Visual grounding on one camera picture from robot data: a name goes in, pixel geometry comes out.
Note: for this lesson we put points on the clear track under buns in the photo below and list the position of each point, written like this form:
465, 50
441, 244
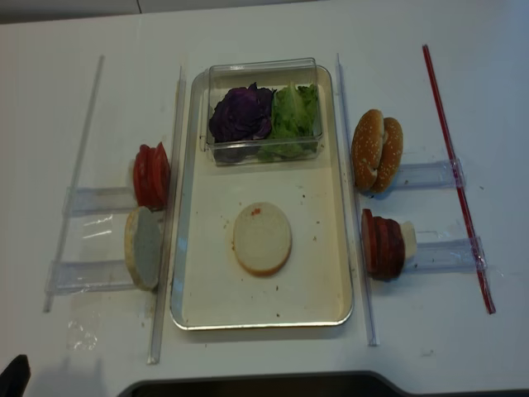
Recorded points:
443, 174

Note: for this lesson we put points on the clear track under patties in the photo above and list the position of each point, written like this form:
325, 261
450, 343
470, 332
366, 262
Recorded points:
456, 256

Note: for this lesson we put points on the dark base panel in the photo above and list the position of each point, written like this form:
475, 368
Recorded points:
309, 384

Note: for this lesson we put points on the red plastic rail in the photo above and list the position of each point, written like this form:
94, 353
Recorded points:
468, 221

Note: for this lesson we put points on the upright bread slice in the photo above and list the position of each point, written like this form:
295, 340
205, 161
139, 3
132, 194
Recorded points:
142, 248

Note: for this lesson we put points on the clear rail right of tray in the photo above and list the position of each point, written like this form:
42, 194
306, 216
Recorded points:
365, 286

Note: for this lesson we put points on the clear track under tomatoes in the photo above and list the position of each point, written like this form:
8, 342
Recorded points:
90, 201

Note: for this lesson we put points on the sesame bun half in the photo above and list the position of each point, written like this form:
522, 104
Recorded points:
366, 148
392, 152

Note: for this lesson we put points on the clear plastic salad box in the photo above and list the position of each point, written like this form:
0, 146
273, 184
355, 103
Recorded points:
274, 75

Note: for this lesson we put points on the metal serving tray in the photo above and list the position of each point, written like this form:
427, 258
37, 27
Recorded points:
210, 289

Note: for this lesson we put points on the purple cabbage leaves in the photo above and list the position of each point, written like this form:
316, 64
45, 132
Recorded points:
244, 114

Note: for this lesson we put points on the clear rail of tray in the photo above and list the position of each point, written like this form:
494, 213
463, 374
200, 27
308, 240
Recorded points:
156, 334
365, 286

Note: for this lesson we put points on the white pusher behind patties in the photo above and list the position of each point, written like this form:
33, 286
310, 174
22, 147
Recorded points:
409, 238

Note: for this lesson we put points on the inner tomato slice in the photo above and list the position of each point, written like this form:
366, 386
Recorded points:
159, 175

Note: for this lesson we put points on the green lettuce in box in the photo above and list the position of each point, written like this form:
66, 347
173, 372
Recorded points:
294, 112

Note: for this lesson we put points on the bun base on tray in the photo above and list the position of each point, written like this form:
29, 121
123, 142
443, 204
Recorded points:
262, 239

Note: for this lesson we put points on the right sesame bun half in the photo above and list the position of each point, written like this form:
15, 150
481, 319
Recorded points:
392, 152

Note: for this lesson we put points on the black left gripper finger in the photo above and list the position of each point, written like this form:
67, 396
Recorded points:
15, 377

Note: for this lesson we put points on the clear rail left of tray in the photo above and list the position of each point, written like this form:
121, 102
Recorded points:
156, 334

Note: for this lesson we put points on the clear rail far left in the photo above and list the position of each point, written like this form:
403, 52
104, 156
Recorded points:
64, 228

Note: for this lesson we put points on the left sesame bun half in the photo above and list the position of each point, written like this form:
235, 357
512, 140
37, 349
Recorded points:
366, 148

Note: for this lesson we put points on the clear track under bread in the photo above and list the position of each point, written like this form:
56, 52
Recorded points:
72, 277

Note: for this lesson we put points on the stack of meat patties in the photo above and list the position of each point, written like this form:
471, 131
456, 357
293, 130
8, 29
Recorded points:
383, 246

